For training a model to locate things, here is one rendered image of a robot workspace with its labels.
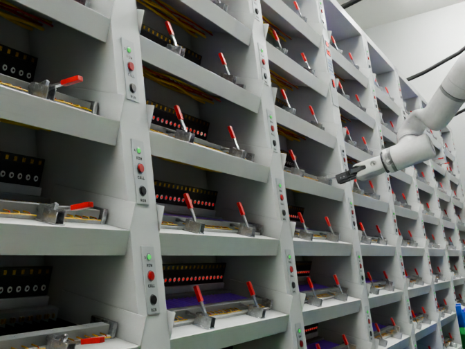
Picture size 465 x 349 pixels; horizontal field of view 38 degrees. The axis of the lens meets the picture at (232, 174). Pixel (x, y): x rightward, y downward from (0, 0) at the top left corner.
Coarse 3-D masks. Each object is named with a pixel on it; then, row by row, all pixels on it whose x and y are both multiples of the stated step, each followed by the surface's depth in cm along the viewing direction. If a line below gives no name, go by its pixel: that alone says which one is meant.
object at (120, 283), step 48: (48, 48) 132; (96, 48) 127; (144, 96) 132; (48, 144) 130; (96, 144) 125; (144, 144) 129; (48, 192) 129; (96, 192) 124; (144, 240) 123; (48, 288) 126; (96, 288) 121; (144, 288) 120; (144, 336) 117
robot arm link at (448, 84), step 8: (464, 56) 197; (456, 64) 199; (464, 64) 196; (448, 72) 203; (456, 72) 199; (464, 72) 197; (448, 80) 202; (456, 80) 199; (464, 80) 198; (448, 88) 202; (456, 88) 200; (464, 88) 200; (456, 96) 202; (464, 96) 202
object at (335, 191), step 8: (288, 176) 198; (296, 176) 203; (328, 176) 251; (288, 184) 199; (296, 184) 205; (304, 184) 211; (312, 184) 217; (320, 184) 224; (336, 184) 249; (344, 184) 248; (296, 192) 241; (304, 192) 212; (312, 192) 218; (320, 192) 225; (328, 192) 232; (336, 192) 240
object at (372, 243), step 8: (360, 224) 271; (360, 232) 253; (368, 232) 313; (376, 232) 311; (360, 240) 253; (368, 240) 268; (376, 240) 300; (384, 240) 292; (392, 240) 307; (368, 248) 264; (376, 248) 276; (384, 248) 287; (392, 248) 301
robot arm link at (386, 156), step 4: (388, 148) 224; (384, 152) 223; (388, 152) 222; (384, 156) 223; (388, 156) 222; (384, 160) 223; (388, 160) 221; (388, 164) 222; (392, 164) 221; (388, 168) 222; (392, 168) 222; (392, 172) 225
